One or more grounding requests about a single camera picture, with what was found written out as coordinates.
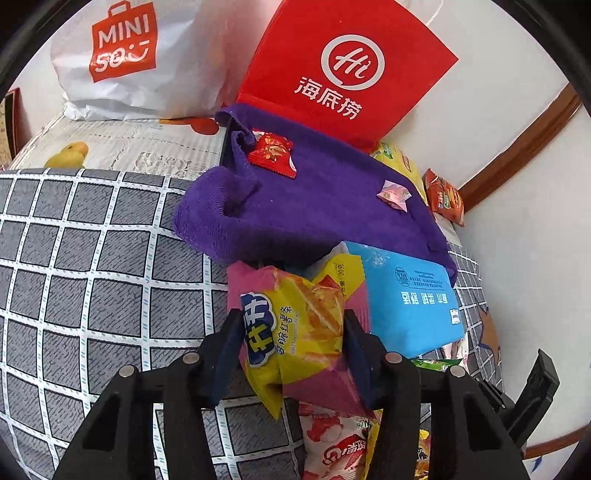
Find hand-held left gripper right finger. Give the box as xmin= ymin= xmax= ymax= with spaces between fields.
xmin=342 ymin=308 xmax=532 ymax=480

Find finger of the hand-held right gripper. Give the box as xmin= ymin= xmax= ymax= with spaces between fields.
xmin=505 ymin=350 xmax=560 ymax=446
xmin=478 ymin=381 xmax=513 ymax=416

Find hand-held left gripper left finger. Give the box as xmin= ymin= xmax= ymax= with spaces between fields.
xmin=53 ymin=310 xmax=246 ymax=480

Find yellow and pink snack packet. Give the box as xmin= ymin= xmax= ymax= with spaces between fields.
xmin=227 ymin=254 xmax=377 ymax=421

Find white and pink lychee packet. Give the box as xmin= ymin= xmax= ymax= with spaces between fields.
xmin=298 ymin=401 xmax=382 ymax=480

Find brown wooden trim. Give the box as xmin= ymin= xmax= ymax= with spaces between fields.
xmin=459 ymin=85 xmax=583 ymax=215
xmin=526 ymin=422 xmax=587 ymax=460

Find blue tissue pack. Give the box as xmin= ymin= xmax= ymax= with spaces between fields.
xmin=344 ymin=241 xmax=464 ymax=360

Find grey checked blanket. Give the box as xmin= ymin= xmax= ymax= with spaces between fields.
xmin=0 ymin=168 xmax=509 ymax=480

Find purple towel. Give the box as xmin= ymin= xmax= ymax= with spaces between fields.
xmin=173 ymin=104 xmax=459 ymax=287

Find small pink candy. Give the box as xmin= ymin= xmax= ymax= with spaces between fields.
xmin=376 ymin=181 xmax=411 ymax=210

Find orange snack packet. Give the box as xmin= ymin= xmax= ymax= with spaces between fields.
xmin=422 ymin=168 xmax=466 ymax=227

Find yellow and green snack packet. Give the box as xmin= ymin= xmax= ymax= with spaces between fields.
xmin=372 ymin=142 xmax=428 ymax=204

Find red candy packet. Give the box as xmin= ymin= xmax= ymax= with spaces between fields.
xmin=248 ymin=132 xmax=296 ymax=177

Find white plastic shopping bag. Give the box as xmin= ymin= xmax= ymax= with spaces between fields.
xmin=50 ymin=0 xmax=278 ymax=121

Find red framed board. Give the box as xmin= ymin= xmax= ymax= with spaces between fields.
xmin=0 ymin=88 xmax=24 ymax=167

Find red fabric bag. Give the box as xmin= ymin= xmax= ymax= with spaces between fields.
xmin=235 ymin=0 xmax=459 ymax=153

